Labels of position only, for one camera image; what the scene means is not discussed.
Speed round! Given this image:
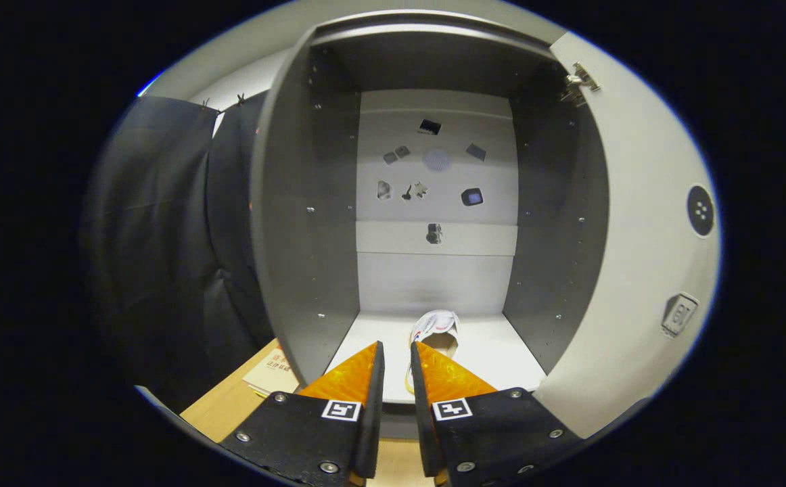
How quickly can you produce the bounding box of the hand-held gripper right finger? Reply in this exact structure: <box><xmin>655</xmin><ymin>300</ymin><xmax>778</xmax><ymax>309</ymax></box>
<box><xmin>410</xmin><ymin>342</ymin><xmax>583</xmax><ymax>487</ymax></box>

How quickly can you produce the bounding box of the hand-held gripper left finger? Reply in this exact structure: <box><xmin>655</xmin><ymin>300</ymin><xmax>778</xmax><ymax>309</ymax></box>
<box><xmin>218</xmin><ymin>340</ymin><xmax>386</xmax><ymax>487</ymax></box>

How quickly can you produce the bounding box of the white shoe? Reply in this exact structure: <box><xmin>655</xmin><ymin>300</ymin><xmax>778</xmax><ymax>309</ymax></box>
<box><xmin>403</xmin><ymin>309</ymin><xmax>461</xmax><ymax>394</ymax></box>

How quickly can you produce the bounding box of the grey shoe cabinet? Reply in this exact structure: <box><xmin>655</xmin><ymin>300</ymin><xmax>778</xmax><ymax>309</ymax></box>
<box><xmin>250</xmin><ymin>10</ymin><xmax>610</xmax><ymax>440</ymax></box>

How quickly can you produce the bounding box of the metal door hinge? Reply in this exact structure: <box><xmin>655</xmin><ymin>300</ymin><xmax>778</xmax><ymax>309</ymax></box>
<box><xmin>561</xmin><ymin>62</ymin><xmax>600</xmax><ymax>108</ymax></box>

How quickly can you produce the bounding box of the tan book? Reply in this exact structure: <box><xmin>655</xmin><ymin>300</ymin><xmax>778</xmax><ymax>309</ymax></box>
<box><xmin>242</xmin><ymin>348</ymin><xmax>300</xmax><ymax>398</ymax></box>

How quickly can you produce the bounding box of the black backdrop cloth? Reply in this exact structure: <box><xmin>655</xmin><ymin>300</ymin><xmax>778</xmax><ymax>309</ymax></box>
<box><xmin>82</xmin><ymin>91</ymin><xmax>275</xmax><ymax>413</ymax></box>

